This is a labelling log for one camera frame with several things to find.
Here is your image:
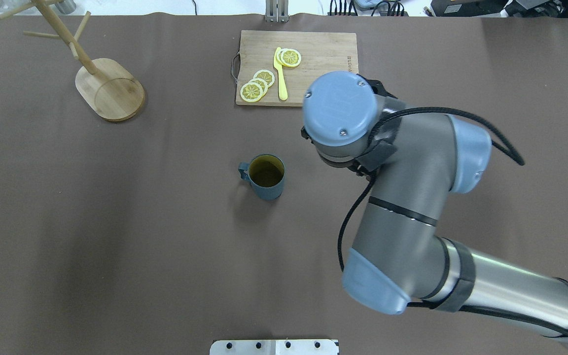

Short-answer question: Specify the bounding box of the bamboo cutting board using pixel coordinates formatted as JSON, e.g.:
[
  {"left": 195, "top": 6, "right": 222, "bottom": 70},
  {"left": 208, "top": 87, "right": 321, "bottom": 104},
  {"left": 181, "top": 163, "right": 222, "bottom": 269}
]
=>
[{"left": 235, "top": 30, "right": 359, "bottom": 107}]

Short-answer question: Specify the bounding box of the wooden mug tree rack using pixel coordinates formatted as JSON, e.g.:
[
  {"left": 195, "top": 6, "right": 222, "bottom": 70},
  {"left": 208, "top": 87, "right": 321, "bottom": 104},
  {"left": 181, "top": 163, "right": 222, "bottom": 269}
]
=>
[{"left": 0, "top": 0, "right": 146, "bottom": 123}]

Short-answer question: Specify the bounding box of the aluminium frame post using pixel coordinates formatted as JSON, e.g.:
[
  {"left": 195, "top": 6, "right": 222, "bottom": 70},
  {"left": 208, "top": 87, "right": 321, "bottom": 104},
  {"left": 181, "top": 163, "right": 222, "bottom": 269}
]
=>
[{"left": 265, "top": 0, "right": 290, "bottom": 23}]

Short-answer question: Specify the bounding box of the lemon slice row middle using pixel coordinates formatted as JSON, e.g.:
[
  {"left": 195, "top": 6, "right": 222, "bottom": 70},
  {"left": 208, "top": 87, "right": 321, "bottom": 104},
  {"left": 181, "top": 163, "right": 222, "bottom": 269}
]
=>
[{"left": 249, "top": 78, "right": 269, "bottom": 95}]

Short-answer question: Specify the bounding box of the yellow plastic knife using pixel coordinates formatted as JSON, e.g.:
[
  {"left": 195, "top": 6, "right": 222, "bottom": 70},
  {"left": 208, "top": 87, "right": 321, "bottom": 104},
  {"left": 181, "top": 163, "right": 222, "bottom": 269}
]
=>
[{"left": 273, "top": 47, "right": 288, "bottom": 101}]

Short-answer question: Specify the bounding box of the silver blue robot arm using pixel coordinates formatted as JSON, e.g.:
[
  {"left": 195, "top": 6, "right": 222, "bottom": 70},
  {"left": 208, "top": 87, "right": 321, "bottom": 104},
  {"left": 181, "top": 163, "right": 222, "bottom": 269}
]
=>
[{"left": 302, "top": 71, "right": 568, "bottom": 349}]

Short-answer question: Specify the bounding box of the blue mug yellow inside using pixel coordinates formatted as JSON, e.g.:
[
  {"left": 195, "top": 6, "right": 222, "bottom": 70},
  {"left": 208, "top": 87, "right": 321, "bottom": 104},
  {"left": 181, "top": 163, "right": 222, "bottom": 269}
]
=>
[{"left": 238, "top": 154, "right": 285, "bottom": 201}]

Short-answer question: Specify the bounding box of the lemon slice row outer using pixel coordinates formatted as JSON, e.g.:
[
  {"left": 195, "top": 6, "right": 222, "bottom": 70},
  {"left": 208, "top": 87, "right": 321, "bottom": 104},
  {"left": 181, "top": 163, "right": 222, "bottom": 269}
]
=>
[{"left": 239, "top": 83, "right": 263, "bottom": 103}]

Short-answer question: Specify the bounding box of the lemon slice under top one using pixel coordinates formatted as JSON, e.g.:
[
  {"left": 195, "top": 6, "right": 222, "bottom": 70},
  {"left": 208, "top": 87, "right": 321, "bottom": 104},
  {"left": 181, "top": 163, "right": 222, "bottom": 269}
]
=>
[{"left": 274, "top": 47, "right": 284, "bottom": 67}]

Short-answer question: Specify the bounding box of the lemon slice on knife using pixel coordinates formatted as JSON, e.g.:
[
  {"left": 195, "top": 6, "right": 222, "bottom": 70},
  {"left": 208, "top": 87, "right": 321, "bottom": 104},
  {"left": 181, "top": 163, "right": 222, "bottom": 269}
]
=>
[{"left": 281, "top": 48, "right": 302, "bottom": 68}]

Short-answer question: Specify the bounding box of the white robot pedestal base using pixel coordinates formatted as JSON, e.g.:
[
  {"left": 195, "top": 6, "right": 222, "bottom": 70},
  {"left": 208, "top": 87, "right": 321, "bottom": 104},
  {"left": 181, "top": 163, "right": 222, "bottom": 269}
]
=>
[{"left": 209, "top": 339, "right": 341, "bottom": 355}]

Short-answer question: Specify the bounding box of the lemon slice row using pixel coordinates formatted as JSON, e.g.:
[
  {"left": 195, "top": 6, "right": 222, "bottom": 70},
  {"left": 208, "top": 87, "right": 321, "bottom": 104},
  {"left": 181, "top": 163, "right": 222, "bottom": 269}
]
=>
[
  {"left": 249, "top": 78, "right": 269, "bottom": 95},
  {"left": 239, "top": 83, "right": 263, "bottom": 103}
]

